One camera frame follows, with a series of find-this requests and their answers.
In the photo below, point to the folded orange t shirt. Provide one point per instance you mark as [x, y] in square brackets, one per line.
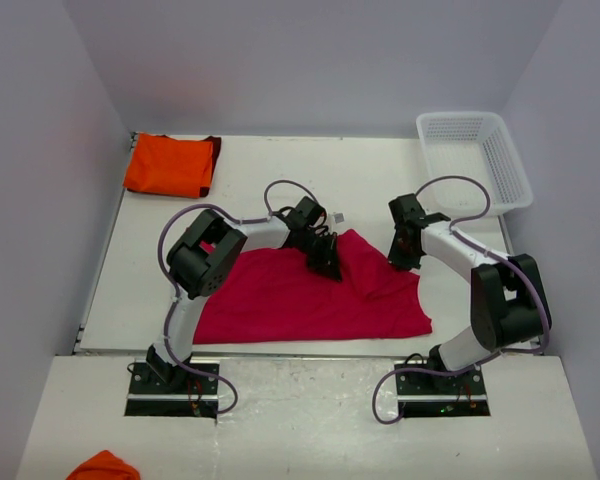
[162, 165]

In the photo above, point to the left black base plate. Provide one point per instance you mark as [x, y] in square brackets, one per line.
[189, 396]

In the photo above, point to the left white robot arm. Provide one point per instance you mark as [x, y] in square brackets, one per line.
[199, 247]

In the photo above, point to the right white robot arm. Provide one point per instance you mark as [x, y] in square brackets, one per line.
[507, 304]

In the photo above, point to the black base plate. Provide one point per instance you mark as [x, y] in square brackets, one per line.
[430, 396]
[189, 396]

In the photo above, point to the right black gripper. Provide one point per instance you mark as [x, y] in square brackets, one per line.
[398, 261]

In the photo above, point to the orange cloth at bottom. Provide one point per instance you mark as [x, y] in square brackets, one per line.
[104, 466]

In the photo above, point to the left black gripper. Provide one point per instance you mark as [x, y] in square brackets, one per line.
[326, 264]

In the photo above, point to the white plastic basket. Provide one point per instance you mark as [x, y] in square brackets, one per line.
[476, 145]

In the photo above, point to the pink t shirt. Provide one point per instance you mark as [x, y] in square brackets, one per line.
[271, 296]

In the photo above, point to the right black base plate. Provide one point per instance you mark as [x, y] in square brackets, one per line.
[430, 396]

